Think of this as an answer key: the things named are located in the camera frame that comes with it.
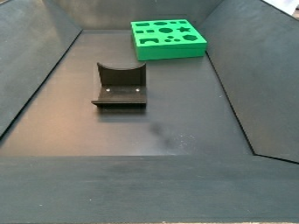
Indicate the black curved fixture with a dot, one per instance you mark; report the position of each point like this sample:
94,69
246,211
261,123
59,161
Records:
122,86

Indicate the green shape sorter board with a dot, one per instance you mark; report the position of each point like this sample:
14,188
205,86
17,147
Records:
167,39

